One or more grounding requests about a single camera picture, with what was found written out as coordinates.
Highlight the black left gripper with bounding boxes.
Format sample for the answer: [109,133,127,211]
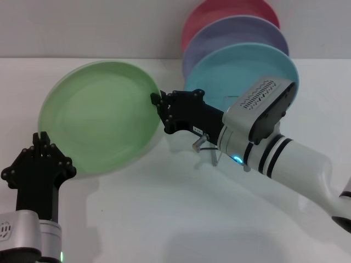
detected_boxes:
[0,131,77,222]

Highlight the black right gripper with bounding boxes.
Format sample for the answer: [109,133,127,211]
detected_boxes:
[150,89,228,135]

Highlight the green plate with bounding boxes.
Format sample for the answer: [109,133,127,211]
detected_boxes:
[37,59,164,180]

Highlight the teal plate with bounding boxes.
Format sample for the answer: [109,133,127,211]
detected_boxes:
[183,42,300,110]

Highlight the red plate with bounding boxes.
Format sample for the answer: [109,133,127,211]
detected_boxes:
[180,0,280,53]

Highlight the purple plate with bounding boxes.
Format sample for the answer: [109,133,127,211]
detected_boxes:
[182,15,290,80]

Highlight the silver cable plug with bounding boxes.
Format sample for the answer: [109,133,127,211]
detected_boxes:
[193,134,211,151]

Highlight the metal wire plate rack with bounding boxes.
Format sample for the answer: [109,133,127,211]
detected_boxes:
[210,94,239,167]

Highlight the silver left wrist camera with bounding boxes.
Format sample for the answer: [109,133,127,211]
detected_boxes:
[0,210,42,254]

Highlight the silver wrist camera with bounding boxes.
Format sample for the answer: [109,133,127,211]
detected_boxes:
[0,210,42,254]
[222,75,297,146]

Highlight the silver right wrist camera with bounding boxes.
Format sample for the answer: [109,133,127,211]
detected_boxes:
[222,75,297,146]

